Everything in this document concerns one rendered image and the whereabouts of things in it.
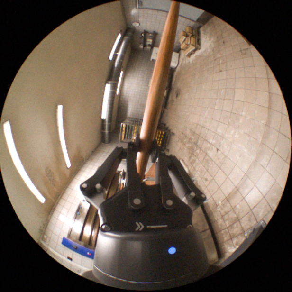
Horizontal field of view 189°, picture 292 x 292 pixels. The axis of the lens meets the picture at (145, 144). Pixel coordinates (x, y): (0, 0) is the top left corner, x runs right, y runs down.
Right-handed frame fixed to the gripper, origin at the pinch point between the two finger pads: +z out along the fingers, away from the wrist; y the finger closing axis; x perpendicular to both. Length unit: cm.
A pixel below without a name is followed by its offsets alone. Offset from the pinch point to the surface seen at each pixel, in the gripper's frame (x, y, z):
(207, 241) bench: -101, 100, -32
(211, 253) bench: -101, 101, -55
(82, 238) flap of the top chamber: -157, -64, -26
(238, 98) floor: 65, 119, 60
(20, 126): -11, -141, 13
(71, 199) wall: -155, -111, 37
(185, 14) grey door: 365, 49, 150
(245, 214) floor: -49, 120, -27
